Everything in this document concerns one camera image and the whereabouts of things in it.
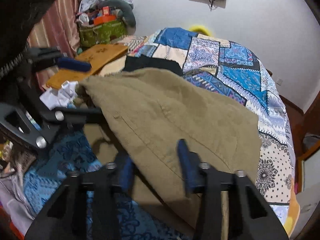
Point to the orange box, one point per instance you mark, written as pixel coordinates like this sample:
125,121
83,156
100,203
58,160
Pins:
104,19

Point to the khaki brown pants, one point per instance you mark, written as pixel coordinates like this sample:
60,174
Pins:
150,110

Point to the green storage basket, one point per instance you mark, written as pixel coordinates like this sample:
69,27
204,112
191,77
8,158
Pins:
101,34

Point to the yellow curved headboard piece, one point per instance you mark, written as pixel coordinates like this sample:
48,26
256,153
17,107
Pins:
200,29

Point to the wooden lap desk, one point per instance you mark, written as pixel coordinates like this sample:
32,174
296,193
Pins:
98,56

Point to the white wall socket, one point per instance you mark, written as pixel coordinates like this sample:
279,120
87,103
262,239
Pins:
279,81

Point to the black folded garment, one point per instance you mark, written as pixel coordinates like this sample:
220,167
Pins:
135,63

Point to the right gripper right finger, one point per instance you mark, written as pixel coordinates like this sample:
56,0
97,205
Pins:
250,216

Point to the white crumpled papers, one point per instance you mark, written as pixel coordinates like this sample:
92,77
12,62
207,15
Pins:
62,97

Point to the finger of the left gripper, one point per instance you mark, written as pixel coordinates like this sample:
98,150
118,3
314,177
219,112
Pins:
72,64
61,116

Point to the wooden wardrobe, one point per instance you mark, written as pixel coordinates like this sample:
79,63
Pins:
310,124

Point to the grey plush pillow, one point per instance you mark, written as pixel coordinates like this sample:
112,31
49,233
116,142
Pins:
125,12

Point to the pink striped curtain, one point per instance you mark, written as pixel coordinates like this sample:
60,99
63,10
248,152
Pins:
58,28

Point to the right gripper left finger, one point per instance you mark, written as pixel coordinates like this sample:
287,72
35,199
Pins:
64,216

